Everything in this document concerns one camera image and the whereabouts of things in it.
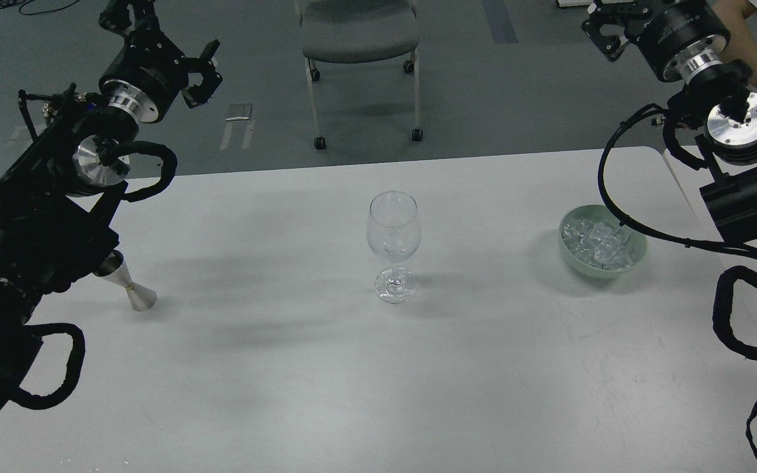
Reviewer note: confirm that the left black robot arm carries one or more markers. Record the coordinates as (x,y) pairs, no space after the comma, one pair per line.
(58,199)

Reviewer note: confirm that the grey office chair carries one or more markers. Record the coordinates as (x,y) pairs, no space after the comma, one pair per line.
(359,32)

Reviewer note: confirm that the steel cocktail jigger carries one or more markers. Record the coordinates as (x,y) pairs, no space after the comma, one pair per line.
(125,279)

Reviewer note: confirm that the grey floor plate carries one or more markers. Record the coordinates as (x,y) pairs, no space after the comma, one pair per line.
(239,112)

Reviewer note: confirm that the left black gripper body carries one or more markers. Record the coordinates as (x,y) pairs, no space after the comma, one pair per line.
(150,63)

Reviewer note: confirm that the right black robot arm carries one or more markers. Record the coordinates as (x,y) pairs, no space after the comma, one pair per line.
(711,124)

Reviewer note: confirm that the clear wine glass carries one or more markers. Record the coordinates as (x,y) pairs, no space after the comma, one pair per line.
(394,234)

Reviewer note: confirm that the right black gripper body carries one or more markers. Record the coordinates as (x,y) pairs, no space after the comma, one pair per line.
(676,31)

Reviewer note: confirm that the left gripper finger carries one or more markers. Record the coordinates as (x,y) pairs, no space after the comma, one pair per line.
(125,17)
(198,94)

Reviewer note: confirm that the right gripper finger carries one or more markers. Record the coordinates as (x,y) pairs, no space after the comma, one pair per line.
(606,25)

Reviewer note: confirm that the green bowl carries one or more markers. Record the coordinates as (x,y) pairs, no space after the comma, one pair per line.
(602,213)

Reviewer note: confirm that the clear ice cubes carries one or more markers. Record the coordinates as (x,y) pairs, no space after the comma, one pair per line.
(599,244)

